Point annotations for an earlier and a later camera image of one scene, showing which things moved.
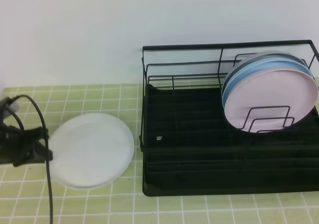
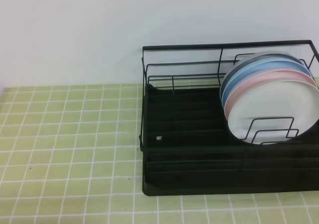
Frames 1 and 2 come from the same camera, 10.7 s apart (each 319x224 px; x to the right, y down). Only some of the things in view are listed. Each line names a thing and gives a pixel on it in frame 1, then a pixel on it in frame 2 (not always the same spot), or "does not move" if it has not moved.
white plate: x=90 y=151 → x=274 y=112
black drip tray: x=191 y=146 does not move
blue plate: x=262 y=65 does not move
